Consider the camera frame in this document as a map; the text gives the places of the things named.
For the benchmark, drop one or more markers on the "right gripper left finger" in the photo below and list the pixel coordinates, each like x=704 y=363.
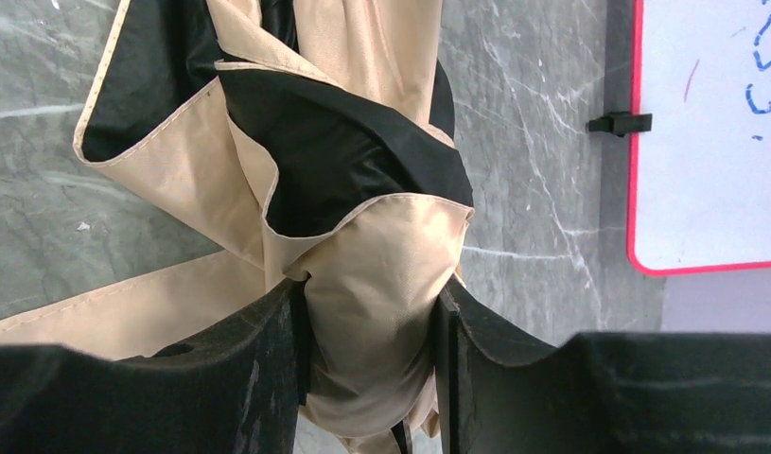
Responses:
x=235 y=387

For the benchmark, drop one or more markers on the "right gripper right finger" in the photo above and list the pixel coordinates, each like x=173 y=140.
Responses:
x=502 y=390

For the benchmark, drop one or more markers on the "beige and black umbrella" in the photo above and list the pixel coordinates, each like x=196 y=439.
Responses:
x=312 y=141

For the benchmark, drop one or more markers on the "black whiteboard stand feet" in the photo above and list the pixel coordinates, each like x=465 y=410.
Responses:
x=621 y=123

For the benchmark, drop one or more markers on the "red framed whiteboard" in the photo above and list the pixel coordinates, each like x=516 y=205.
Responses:
x=700 y=177

